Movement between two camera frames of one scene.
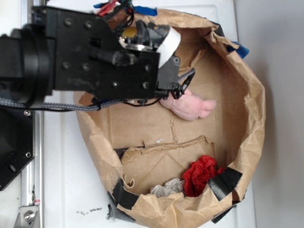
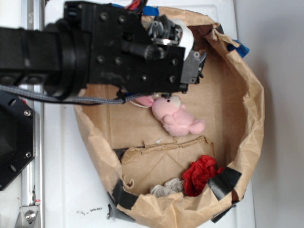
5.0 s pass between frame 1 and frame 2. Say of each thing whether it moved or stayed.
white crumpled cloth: stayed
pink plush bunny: moved
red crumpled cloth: stayed
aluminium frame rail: stayed
